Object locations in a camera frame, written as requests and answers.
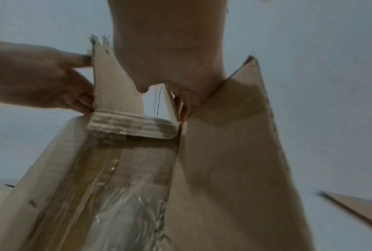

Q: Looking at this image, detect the person's left hand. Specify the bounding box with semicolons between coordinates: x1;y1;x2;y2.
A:
0;36;95;115

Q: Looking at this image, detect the person's right hand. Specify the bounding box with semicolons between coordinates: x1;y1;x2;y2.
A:
107;0;229;121

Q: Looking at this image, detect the taped small cardboard box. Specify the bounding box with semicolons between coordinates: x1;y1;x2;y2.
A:
0;34;317;251

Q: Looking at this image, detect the plain brown cardboard box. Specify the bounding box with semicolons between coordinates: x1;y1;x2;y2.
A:
319;191;372;234

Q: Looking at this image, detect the white table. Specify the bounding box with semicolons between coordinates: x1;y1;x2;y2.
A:
0;180;372;251

